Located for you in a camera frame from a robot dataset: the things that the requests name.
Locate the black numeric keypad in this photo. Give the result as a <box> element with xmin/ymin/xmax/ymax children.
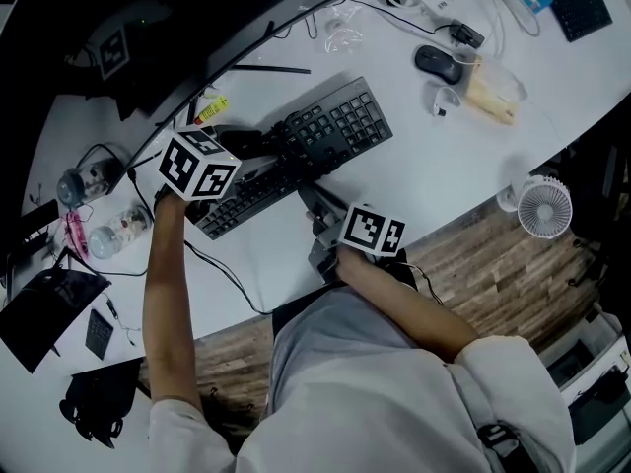
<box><xmin>84</xmin><ymin>307</ymin><xmax>115</xmax><ymax>362</ymax></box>

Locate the small black keyboard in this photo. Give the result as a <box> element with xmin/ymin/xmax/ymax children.
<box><xmin>548</xmin><ymin>0</ymin><xmax>614</xmax><ymax>44</ymax></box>

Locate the clear jar with white lid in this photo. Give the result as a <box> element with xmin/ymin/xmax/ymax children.
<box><xmin>87</xmin><ymin>203</ymin><xmax>155</xmax><ymax>261</ymax></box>

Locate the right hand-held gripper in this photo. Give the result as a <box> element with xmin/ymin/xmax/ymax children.
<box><xmin>297</xmin><ymin>184</ymin><xmax>407</xmax><ymax>285</ymax></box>

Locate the black power adapter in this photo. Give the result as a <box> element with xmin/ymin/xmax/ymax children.
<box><xmin>448</xmin><ymin>19</ymin><xmax>486</xmax><ymax>50</ymax></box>

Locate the square printed tag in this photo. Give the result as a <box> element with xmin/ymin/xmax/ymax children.
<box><xmin>97</xmin><ymin>26</ymin><xmax>131</xmax><ymax>82</ymax></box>

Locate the black keyboard cable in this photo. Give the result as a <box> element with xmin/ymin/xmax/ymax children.
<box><xmin>126</xmin><ymin>164</ymin><xmax>274</xmax><ymax>316</ymax></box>

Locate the person's right forearm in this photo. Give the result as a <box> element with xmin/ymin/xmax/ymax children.
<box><xmin>336</xmin><ymin>249</ymin><xmax>480</xmax><ymax>365</ymax></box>

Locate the white desk fan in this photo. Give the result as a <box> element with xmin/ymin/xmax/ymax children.
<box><xmin>496</xmin><ymin>173</ymin><xmax>575</xmax><ymax>240</ymax></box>

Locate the black strap buckle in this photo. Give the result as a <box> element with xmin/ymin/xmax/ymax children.
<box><xmin>474</xmin><ymin>420</ymin><xmax>525</xmax><ymax>463</ymax></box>

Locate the white storage box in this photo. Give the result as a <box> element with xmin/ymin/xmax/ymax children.
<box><xmin>540</xmin><ymin>305</ymin><xmax>631</xmax><ymax>462</ymax></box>

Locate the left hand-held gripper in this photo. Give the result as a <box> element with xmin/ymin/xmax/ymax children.
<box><xmin>154</xmin><ymin>111</ymin><xmax>330</xmax><ymax>222</ymax></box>

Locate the large black keyboard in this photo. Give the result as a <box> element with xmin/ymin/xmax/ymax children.
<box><xmin>193</xmin><ymin>76</ymin><xmax>394</xmax><ymax>242</ymax></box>

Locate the black computer mouse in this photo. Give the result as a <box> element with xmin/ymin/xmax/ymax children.
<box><xmin>414</xmin><ymin>44</ymin><xmax>464</xmax><ymax>86</ymax></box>

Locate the clear plastic bag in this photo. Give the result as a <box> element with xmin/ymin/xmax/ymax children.
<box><xmin>323</xmin><ymin>6</ymin><xmax>365</xmax><ymax>55</ymax></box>

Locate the black bag with straps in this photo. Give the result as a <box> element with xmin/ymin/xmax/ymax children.
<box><xmin>58</xmin><ymin>357</ymin><xmax>145</xmax><ymax>451</ymax></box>

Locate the pink plastic item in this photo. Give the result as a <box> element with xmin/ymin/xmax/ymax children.
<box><xmin>62</xmin><ymin>211</ymin><xmax>91</xmax><ymax>260</ymax></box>

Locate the yellow tube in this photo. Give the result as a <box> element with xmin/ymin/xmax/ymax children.
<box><xmin>195</xmin><ymin>95</ymin><xmax>231</xmax><ymax>125</ymax></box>

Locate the small white device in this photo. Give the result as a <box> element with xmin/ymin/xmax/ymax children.
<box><xmin>425</xmin><ymin>83</ymin><xmax>463</xmax><ymax>118</ymax></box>

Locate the person's left forearm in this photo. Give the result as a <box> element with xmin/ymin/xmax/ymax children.
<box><xmin>141</xmin><ymin>190</ymin><xmax>204</xmax><ymax>411</ymax></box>

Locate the thin black stick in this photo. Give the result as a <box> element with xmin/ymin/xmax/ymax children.
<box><xmin>230</xmin><ymin>64</ymin><xmax>313</xmax><ymax>76</ymax></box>

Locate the clear bag with tan contents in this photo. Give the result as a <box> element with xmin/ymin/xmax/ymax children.
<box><xmin>464</xmin><ymin>54</ymin><xmax>526</xmax><ymax>127</ymax></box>

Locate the clear jar with grey lid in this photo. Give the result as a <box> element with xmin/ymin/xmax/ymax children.
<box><xmin>55</xmin><ymin>155</ymin><xmax>124</xmax><ymax>210</ymax></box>

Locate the person's white shirt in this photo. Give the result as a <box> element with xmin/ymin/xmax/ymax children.
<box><xmin>147</xmin><ymin>284</ymin><xmax>579</xmax><ymax>473</ymax></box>

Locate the flat black pouch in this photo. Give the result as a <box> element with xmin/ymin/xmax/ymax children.
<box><xmin>0</xmin><ymin>265</ymin><xmax>112</xmax><ymax>374</ymax></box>

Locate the black curved monitor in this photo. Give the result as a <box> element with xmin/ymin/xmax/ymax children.
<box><xmin>0</xmin><ymin>0</ymin><xmax>365</xmax><ymax>140</ymax></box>

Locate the white cable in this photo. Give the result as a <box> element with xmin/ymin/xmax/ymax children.
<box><xmin>462</xmin><ymin>0</ymin><xmax>542</xmax><ymax>61</ymax></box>

